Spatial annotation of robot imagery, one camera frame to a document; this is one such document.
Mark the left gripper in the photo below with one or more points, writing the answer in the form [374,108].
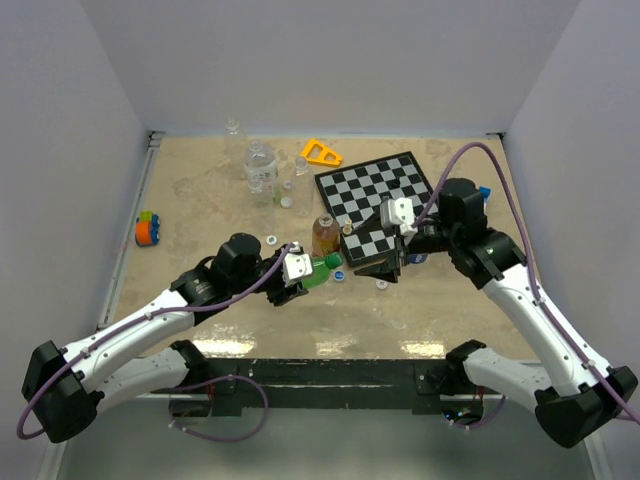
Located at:
[282,294]

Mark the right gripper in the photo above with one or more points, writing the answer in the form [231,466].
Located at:
[388,270]

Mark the blue label clear bottle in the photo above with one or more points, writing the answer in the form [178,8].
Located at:
[417,258]

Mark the green bottle cap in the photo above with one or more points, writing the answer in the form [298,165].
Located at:
[334,260]

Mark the green plastic bottle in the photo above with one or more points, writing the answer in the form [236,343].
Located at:
[320,273]

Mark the brown tea bottle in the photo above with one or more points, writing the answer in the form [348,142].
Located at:
[326,233]

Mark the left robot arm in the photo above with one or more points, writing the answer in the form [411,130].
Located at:
[67,387]

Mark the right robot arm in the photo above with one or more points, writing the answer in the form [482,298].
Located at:
[576,391]

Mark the small clear bottle front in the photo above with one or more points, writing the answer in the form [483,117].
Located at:
[263,212]

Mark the clear bottle near board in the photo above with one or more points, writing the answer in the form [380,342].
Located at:
[302,187]

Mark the labelled clear water bottle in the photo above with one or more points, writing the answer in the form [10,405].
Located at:
[261,163]

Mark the clear bottle back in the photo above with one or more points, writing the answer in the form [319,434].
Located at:
[236,144]

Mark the cream chess piece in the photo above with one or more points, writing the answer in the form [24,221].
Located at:
[347,227]

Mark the black white chessboard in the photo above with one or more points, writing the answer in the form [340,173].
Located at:
[357,191]

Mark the yellow triangular toy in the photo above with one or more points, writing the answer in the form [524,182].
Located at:
[317,153]

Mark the coloured toy blocks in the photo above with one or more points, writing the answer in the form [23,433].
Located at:
[485,192]

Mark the orange blue toy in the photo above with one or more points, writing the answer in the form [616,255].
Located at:
[147,229]

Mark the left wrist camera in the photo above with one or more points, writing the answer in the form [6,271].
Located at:
[296,266]

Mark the black base frame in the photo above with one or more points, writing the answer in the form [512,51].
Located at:
[421,386]

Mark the aluminium rail frame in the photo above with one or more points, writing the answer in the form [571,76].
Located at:
[118,274]

